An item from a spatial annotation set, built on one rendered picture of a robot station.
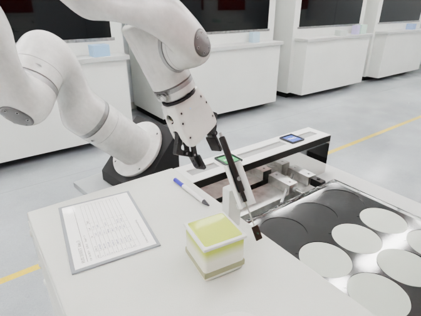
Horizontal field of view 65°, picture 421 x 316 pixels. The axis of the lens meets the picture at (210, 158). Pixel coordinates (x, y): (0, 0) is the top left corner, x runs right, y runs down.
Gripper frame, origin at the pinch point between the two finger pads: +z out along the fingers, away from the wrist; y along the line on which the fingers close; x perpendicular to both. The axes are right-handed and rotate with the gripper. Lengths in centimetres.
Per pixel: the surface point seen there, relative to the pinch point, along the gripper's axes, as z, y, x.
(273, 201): 21.8, 8.1, -6.5
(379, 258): 23.2, 0.0, -34.3
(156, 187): 2.2, -11.0, 8.4
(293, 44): 121, 400, 198
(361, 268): 21.3, -4.5, -32.5
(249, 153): 14.4, 17.9, 4.6
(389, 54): 248, 608, 129
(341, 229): 23.0, 4.9, -25.3
